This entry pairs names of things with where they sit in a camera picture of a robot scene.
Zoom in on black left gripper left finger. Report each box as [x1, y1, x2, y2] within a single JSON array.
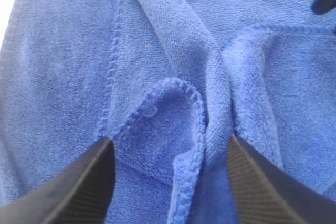
[[1, 137, 116, 224]]

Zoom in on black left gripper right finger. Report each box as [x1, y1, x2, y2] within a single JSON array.
[[227, 135, 335, 224]]

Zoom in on blue towel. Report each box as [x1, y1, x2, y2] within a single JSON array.
[[1, 0, 335, 223]]

